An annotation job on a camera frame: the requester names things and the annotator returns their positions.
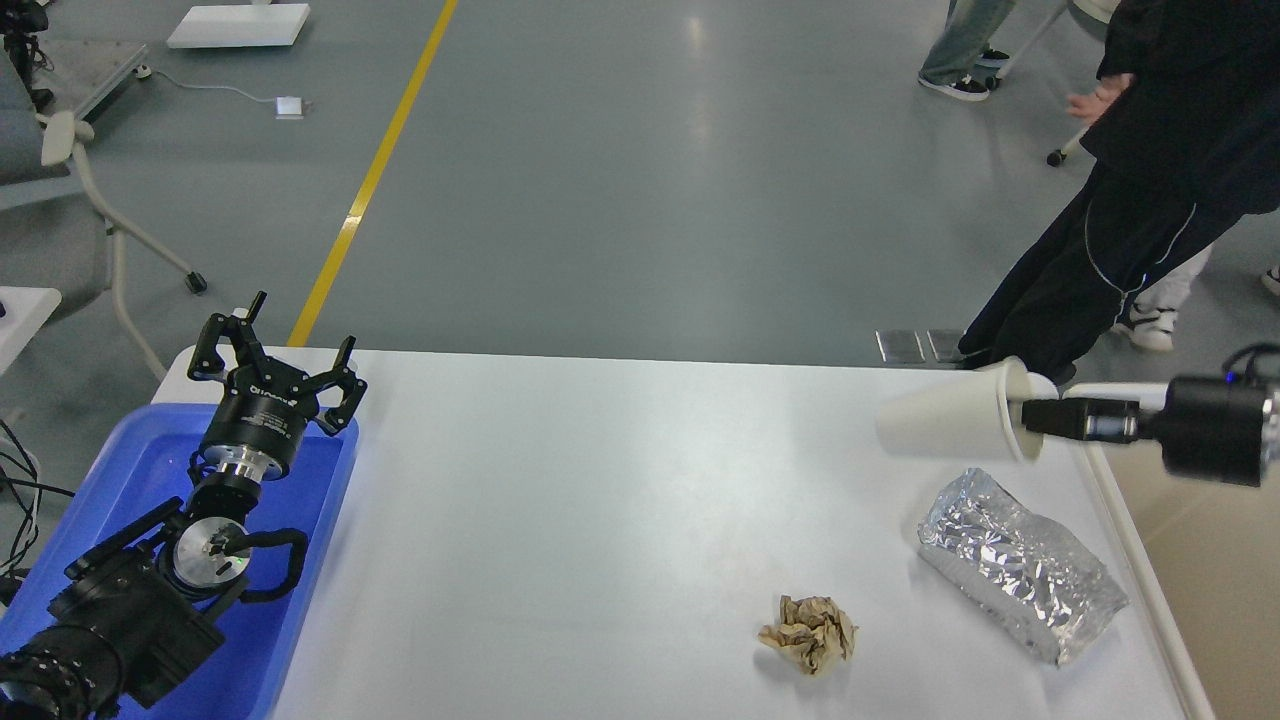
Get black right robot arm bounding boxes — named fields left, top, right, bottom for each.
left=1018, top=343, right=1279, bottom=487

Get blue plastic tray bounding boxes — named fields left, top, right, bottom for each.
left=0, top=402, right=360, bottom=720

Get white side table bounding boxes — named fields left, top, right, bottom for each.
left=1, top=286, right=61, bottom=374

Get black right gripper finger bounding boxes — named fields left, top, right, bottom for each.
left=1020, top=397, right=1143, bottom=445

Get right metal floor plate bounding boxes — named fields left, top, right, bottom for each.
left=925, top=328, right=966, bottom=364

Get black cables at left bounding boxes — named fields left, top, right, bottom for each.
left=0, top=418, right=76, bottom=601

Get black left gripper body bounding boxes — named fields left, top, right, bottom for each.
left=189, top=366, right=323, bottom=482

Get white flat board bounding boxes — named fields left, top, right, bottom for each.
left=165, top=3, right=311, bottom=49

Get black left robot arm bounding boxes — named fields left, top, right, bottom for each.
left=3, top=292, right=367, bottom=719

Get white power adapter with cable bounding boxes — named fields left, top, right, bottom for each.
left=132, top=64, right=311, bottom=120

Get silver foil bag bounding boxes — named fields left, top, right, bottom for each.
left=916, top=468, right=1130, bottom=667

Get grey office chair left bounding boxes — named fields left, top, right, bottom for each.
left=1, top=56, right=207, bottom=379

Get white office chair right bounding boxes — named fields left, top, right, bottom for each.
left=1000, top=0, right=1132, bottom=168

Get metal floor plate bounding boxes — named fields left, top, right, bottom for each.
left=925, top=328, right=966, bottom=364
left=876, top=329, right=925, bottom=365

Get grey platform cart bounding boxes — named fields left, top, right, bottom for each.
left=33, top=38, right=148, bottom=120

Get person in black clothes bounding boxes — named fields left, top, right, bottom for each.
left=957, top=1, right=1279, bottom=379

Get person in light trousers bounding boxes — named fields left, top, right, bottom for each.
left=916, top=1, right=1016, bottom=102

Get crumpled brown paper ball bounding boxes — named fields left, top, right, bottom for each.
left=756, top=594, right=859, bottom=676

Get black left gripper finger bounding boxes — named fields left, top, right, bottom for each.
left=187, top=292, right=269, bottom=386
left=300, top=336, right=369, bottom=436

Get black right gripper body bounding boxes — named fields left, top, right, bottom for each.
left=1139, top=375, right=1277, bottom=488

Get white paper cup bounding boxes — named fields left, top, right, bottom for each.
left=876, top=357, right=1059, bottom=462

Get left metal floor plate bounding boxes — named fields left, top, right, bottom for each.
left=876, top=329, right=925, bottom=365

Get beige plastic bin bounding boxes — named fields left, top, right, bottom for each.
left=1076, top=442, right=1279, bottom=719

